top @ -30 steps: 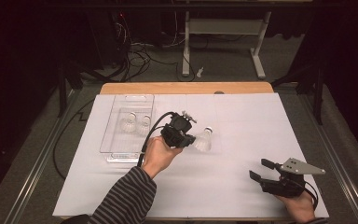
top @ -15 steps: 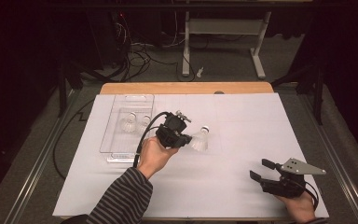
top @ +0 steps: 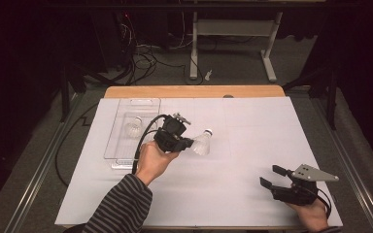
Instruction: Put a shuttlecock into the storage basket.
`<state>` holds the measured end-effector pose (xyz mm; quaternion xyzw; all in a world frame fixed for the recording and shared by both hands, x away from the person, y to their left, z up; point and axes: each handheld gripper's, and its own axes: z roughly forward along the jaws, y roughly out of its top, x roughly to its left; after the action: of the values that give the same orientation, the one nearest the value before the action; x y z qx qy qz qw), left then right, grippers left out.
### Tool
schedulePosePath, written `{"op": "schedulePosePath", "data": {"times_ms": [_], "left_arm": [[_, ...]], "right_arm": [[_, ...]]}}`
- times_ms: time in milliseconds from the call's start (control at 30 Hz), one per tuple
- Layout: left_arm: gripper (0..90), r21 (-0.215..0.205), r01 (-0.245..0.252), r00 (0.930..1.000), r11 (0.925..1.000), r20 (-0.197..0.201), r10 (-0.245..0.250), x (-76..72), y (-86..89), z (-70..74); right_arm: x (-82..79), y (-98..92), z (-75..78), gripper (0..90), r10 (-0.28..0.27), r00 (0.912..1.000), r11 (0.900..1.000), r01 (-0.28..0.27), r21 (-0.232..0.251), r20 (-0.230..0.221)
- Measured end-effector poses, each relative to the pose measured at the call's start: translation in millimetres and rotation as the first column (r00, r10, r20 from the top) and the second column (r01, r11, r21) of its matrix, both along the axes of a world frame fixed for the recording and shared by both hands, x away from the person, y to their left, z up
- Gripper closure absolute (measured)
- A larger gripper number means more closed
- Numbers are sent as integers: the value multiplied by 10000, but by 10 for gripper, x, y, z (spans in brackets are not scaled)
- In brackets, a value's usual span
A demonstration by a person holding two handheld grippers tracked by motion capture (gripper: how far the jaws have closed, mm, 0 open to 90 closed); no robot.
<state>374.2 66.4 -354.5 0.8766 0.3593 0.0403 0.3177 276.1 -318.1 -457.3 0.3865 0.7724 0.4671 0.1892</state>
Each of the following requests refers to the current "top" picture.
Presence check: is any aluminium floor rail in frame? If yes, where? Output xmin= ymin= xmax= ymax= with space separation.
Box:
xmin=310 ymin=96 xmax=373 ymax=233
xmin=3 ymin=92 xmax=85 ymax=233

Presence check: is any white metal desk frame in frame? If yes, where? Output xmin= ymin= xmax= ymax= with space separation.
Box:
xmin=188 ymin=11 xmax=285 ymax=83

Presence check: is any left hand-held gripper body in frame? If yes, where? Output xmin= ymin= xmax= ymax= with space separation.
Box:
xmin=153 ymin=112 xmax=192 ymax=153

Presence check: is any person's right hand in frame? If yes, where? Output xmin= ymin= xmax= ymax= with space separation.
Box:
xmin=286 ymin=198 xmax=329 ymax=233

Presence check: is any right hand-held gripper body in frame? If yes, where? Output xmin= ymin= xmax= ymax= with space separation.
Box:
xmin=269 ymin=163 xmax=340 ymax=207

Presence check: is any black metal stand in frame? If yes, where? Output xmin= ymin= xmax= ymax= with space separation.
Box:
xmin=57 ymin=62 xmax=89 ymax=123
xmin=283 ymin=61 xmax=340 ymax=131

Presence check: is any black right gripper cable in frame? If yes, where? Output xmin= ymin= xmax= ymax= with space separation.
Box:
xmin=315 ymin=188 xmax=333 ymax=219

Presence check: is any person's left hand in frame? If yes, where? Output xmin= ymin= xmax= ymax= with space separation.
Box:
xmin=135 ymin=140 xmax=181 ymax=186

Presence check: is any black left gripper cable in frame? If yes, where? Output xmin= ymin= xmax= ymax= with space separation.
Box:
xmin=131 ymin=114 xmax=170 ymax=176

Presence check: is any tangle of floor cables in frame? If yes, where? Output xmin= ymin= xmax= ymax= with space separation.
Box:
xmin=119 ymin=13 xmax=206 ymax=86

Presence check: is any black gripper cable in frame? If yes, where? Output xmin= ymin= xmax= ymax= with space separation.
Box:
xmin=315 ymin=188 xmax=333 ymax=219
xmin=131 ymin=114 xmax=170 ymax=176

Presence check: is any clear plastic tray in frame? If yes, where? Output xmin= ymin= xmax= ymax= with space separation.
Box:
xmin=103 ymin=97 xmax=162 ymax=171

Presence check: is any black floor cable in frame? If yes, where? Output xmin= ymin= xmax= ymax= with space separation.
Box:
xmin=54 ymin=102 xmax=100 ymax=187

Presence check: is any white table cover sheet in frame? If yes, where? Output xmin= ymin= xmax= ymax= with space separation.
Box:
xmin=53 ymin=96 xmax=344 ymax=228

